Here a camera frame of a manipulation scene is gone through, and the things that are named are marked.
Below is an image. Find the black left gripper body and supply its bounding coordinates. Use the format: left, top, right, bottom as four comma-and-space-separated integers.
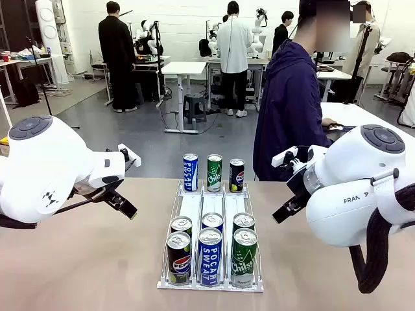
71, 181, 113, 204

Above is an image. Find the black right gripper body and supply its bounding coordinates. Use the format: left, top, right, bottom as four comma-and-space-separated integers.
285, 173, 313, 199

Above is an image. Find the black Pepsi can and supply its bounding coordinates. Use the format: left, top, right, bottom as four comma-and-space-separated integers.
170, 216, 193, 235
166, 231, 192, 286
229, 158, 246, 194

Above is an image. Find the blue Pocari Sweat can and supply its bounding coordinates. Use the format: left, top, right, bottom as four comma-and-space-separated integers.
197, 227, 223, 288
182, 153, 199, 192
201, 212, 224, 233

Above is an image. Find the person in purple hoodie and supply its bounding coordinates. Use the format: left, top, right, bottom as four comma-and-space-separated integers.
252, 0, 351, 181

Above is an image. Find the person in black sweater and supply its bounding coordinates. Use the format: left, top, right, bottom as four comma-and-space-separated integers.
272, 11, 295, 58

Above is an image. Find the person in beige jacket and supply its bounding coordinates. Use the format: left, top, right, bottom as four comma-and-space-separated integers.
343, 0, 381, 104

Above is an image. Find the green Chilsung can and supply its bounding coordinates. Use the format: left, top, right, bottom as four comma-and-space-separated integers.
230, 228, 258, 288
206, 154, 224, 192
232, 213, 256, 233

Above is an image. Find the white can dispenser rack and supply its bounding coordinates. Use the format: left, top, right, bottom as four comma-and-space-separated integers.
156, 179, 264, 294

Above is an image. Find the large white table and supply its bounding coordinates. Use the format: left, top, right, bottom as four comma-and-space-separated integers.
319, 102, 415, 153

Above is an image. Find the white standing desk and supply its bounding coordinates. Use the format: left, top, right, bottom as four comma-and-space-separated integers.
161, 61, 208, 134
316, 69, 353, 98

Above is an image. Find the black bag under desk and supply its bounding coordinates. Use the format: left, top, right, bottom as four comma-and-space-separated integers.
14, 79, 40, 108

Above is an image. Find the grey plastic stool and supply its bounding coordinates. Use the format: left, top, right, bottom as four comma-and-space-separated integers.
183, 93, 208, 124

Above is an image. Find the black microphone stand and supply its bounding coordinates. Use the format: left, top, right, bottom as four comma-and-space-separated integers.
25, 36, 80, 130

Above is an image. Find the black light stand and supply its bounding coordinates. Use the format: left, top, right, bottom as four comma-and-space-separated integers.
154, 21, 165, 108

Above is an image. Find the man in white shirt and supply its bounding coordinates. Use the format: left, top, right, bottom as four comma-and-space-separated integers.
216, 1, 254, 118

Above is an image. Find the black bag on table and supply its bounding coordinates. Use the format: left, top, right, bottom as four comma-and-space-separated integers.
385, 51, 414, 64

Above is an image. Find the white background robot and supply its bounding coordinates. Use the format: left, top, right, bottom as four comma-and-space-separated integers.
135, 19, 164, 56

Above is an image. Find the white tower air conditioner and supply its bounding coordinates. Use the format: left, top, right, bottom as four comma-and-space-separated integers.
34, 0, 71, 86

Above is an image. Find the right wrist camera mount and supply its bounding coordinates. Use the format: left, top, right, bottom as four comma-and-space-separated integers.
271, 146, 307, 172

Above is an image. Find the right arm black cable sleeve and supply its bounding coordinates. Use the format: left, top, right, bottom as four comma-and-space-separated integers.
348, 184, 415, 294

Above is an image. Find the black camera tripod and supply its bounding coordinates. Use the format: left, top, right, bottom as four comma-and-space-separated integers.
344, 25, 374, 105

